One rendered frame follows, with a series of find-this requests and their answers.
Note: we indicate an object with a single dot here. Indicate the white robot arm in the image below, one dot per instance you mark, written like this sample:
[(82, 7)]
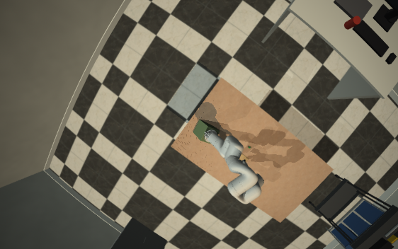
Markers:
[(240, 186)]

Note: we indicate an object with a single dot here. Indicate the tan mat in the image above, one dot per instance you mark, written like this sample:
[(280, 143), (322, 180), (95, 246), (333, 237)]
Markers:
[(242, 157)]

